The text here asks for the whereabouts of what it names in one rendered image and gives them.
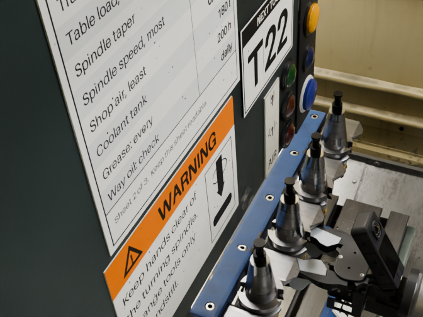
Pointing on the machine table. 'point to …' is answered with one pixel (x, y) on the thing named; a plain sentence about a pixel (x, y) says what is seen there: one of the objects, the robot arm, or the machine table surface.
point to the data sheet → (139, 90)
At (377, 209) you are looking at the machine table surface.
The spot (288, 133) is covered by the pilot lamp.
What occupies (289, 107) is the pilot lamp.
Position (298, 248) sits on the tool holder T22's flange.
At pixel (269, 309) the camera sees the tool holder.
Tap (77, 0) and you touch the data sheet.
